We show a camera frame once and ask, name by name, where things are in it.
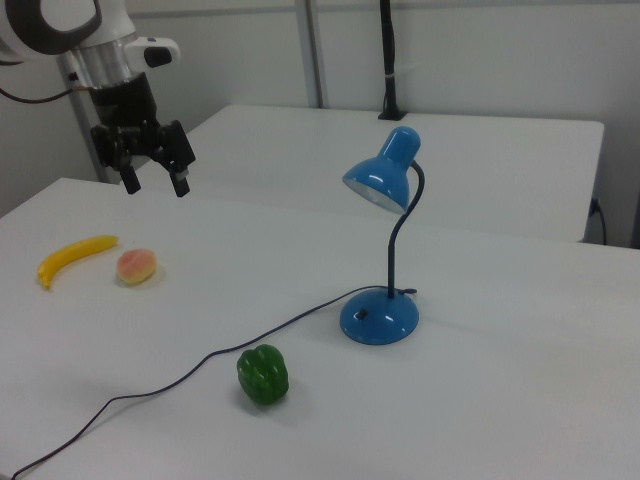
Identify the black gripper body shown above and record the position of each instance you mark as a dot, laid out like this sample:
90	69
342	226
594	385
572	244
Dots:
127	110

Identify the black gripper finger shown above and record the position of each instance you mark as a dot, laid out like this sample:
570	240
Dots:
181	184
131	181

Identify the blue desk lamp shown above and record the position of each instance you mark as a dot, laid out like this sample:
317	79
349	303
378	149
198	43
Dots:
380	320

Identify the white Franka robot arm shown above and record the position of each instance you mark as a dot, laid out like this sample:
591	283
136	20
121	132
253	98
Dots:
55	25

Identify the toy peach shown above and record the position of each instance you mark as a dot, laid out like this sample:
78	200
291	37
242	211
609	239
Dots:
136	267

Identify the yellow toy banana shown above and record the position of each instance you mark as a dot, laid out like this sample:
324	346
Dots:
70	254

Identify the green toy bell pepper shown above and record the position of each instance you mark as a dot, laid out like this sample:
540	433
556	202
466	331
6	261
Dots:
262	375

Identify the black pole with clamp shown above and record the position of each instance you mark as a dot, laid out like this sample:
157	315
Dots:
389	60

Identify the grey partition frame post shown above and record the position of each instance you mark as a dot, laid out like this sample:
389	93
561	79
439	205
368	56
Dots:
316	50

